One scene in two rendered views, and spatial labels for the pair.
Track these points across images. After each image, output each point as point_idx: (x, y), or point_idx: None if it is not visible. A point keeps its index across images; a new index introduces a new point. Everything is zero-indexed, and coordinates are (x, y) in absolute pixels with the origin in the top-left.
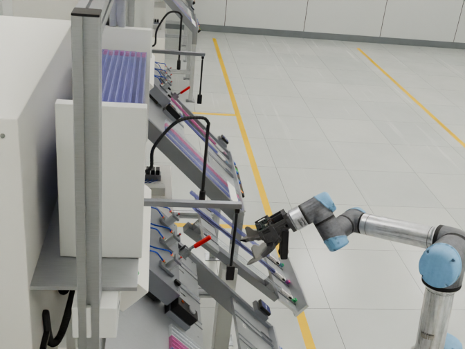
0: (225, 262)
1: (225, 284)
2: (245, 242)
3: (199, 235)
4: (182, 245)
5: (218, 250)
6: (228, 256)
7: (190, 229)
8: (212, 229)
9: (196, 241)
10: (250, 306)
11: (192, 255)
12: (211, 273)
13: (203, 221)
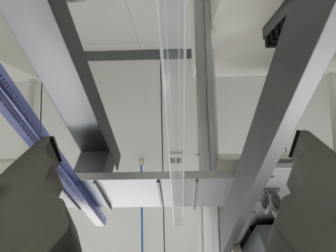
0: (71, 24)
1: (306, 93)
2: (53, 138)
3: (108, 150)
4: (252, 203)
5: (230, 181)
6: (51, 37)
7: (116, 165)
8: (121, 186)
9: (111, 132)
10: None
11: (261, 187)
12: (287, 143)
13: (116, 202)
